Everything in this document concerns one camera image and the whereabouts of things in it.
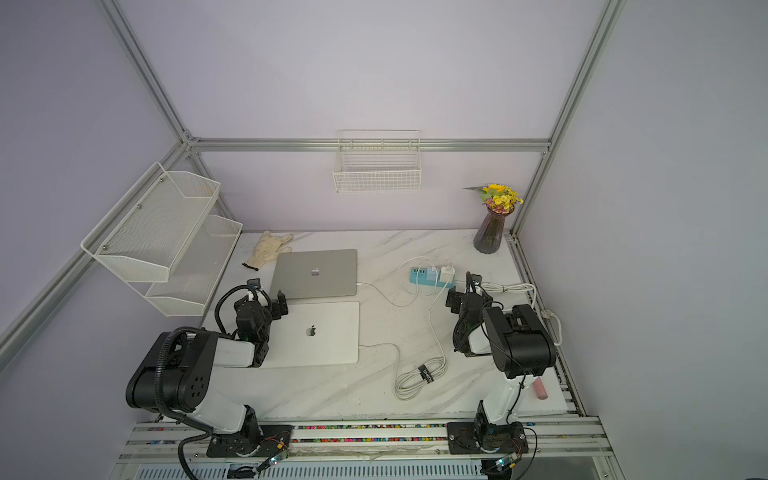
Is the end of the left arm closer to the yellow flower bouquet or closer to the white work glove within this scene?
the white work glove

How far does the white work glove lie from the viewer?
1.13m

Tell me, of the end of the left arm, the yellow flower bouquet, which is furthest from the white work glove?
the yellow flower bouquet
